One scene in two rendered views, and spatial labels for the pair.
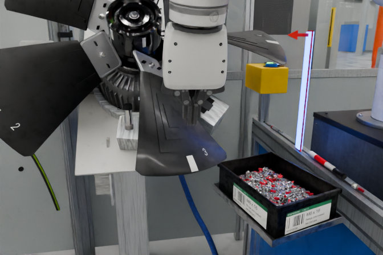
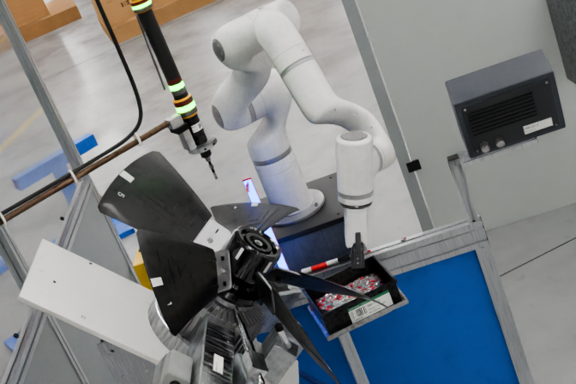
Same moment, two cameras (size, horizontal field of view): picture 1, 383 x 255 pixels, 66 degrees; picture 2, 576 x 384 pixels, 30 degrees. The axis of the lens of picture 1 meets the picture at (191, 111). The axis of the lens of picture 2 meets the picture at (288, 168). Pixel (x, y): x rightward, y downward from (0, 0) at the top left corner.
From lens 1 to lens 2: 244 cm
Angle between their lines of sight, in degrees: 69
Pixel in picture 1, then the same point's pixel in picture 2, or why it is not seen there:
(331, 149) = (291, 263)
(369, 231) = (397, 264)
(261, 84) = not seen: hidden behind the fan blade
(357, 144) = (315, 237)
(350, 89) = (89, 236)
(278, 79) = not seen: hidden behind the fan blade
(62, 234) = not seen: outside the picture
